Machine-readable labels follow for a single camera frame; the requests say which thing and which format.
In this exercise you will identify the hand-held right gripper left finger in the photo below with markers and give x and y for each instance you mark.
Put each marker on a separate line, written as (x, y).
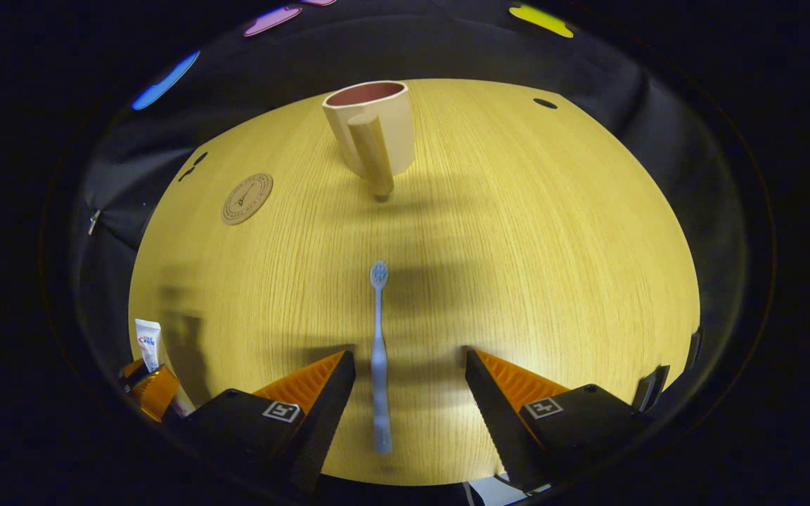
(324, 422)

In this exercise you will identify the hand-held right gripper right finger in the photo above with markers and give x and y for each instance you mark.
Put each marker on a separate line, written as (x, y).
(493, 422)

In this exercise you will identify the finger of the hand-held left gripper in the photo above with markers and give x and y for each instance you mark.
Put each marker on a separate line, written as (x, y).
(159, 393)
(134, 378)

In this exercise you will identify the white toothpaste tube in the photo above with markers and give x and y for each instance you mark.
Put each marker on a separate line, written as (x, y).
(148, 344)

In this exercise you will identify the light blue toothbrush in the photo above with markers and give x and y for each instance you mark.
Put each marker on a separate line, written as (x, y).
(380, 365)

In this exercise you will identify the round brown coaster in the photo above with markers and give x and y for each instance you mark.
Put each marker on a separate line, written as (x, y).
(247, 199)

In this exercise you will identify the silver binder clip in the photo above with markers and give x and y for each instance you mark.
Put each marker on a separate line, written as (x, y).
(93, 221)

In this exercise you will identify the black backdrop cloth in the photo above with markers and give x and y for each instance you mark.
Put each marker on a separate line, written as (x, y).
(658, 140)

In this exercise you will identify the dark bracket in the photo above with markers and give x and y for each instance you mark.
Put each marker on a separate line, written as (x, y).
(651, 388)

